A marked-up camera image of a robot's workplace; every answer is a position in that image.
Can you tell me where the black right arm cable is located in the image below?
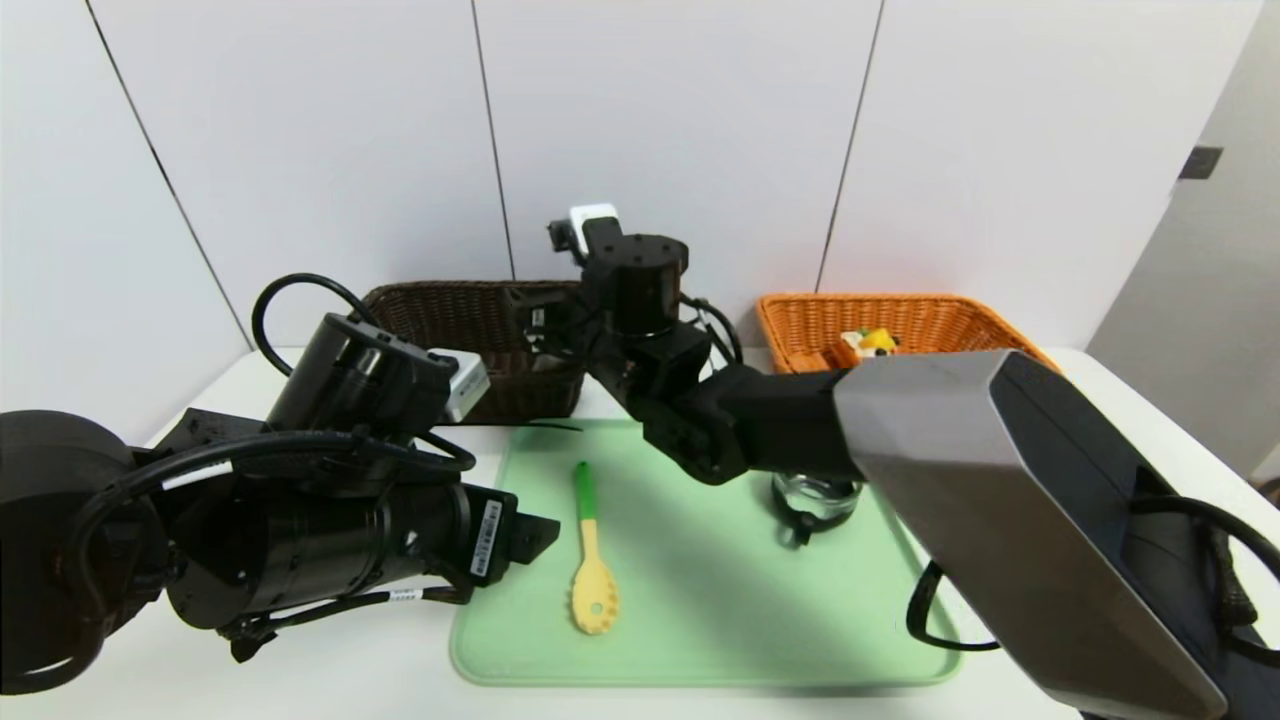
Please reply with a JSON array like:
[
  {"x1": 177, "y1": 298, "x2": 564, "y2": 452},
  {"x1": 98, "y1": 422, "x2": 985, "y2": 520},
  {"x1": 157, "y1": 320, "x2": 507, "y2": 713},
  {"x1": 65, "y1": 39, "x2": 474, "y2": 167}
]
[{"x1": 682, "y1": 294, "x2": 747, "y2": 367}]

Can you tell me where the yellow pasta spoon green handle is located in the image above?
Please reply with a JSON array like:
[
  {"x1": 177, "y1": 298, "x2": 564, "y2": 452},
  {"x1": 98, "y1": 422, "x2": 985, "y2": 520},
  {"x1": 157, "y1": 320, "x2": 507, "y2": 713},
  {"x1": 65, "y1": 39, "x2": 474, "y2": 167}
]
[{"x1": 570, "y1": 461, "x2": 620, "y2": 636}]

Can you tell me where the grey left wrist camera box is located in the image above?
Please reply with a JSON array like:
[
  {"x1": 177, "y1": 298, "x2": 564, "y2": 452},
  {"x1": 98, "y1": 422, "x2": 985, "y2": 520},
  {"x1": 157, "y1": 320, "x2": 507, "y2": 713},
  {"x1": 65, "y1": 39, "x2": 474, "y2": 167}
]
[{"x1": 430, "y1": 347, "x2": 492, "y2": 424}]

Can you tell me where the glass cup black handle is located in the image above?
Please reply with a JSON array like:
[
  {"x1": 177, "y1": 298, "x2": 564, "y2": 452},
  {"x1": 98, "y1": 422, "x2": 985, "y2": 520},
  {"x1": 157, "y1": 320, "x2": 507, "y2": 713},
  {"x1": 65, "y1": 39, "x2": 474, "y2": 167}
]
[{"x1": 771, "y1": 472, "x2": 864, "y2": 550}]

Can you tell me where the light green plastic tray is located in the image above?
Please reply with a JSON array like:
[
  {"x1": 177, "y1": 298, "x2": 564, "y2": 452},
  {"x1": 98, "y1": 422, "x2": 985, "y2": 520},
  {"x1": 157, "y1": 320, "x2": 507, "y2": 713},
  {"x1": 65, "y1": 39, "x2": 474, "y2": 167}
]
[{"x1": 449, "y1": 418, "x2": 963, "y2": 689}]

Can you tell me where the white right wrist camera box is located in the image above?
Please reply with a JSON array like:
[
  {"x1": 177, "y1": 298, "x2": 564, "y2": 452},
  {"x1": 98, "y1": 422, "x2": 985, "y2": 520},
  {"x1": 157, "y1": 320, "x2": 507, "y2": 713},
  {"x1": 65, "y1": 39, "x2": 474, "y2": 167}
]
[{"x1": 547, "y1": 204, "x2": 622, "y2": 264}]

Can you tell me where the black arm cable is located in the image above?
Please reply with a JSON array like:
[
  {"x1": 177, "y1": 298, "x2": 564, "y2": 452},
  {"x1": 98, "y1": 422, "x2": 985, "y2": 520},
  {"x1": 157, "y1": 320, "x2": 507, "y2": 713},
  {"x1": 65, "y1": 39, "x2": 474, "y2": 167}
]
[
  {"x1": 249, "y1": 273, "x2": 377, "y2": 379},
  {"x1": 682, "y1": 294, "x2": 747, "y2": 367}
]

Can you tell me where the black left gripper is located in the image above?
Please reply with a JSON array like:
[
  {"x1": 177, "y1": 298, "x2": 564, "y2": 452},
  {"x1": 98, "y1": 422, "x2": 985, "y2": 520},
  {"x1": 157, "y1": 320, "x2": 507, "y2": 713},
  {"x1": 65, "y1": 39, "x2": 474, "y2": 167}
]
[{"x1": 388, "y1": 482, "x2": 561, "y2": 588}]

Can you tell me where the toy cake slice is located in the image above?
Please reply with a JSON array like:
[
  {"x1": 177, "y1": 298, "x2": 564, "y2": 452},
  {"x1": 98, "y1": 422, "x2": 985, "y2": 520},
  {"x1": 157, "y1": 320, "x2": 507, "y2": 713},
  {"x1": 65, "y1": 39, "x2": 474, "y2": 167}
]
[{"x1": 840, "y1": 327, "x2": 900, "y2": 362}]

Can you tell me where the orange wicker basket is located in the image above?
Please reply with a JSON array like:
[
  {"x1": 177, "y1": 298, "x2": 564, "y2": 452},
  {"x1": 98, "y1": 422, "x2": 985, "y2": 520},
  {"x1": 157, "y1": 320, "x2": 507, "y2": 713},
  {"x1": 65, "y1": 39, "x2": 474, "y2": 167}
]
[{"x1": 755, "y1": 291, "x2": 1062, "y2": 376}]

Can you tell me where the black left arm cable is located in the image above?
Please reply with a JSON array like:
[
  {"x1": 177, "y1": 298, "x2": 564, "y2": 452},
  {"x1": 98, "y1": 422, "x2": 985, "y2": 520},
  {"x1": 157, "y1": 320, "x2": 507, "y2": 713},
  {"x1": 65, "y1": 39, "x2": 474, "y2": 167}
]
[{"x1": 249, "y1": 273, "x2": 377, "y2": 379}]

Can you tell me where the dark brown wicker basket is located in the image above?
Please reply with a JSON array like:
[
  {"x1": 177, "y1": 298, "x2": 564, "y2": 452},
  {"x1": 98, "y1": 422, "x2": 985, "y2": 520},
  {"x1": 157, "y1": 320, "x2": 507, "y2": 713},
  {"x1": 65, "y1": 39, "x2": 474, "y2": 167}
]
[{"x1": 360, "y1": 280, "x2": 601, "y2": 425}]

